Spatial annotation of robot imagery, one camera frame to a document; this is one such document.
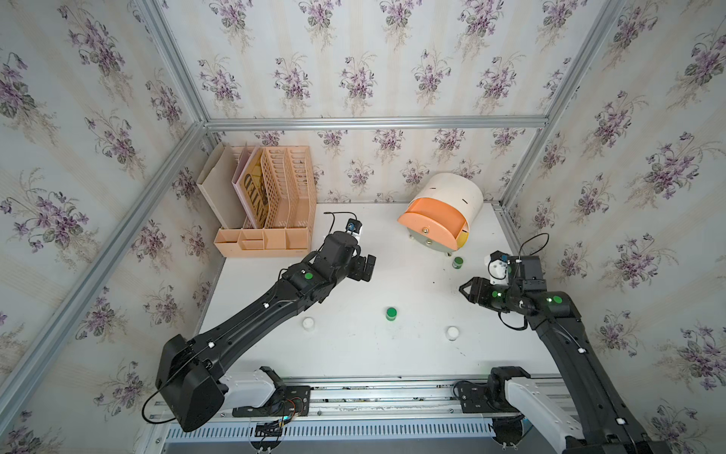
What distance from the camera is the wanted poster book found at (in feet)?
2.95

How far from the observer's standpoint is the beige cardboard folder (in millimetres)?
881

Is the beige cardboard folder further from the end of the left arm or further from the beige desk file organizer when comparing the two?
the end of the left arm
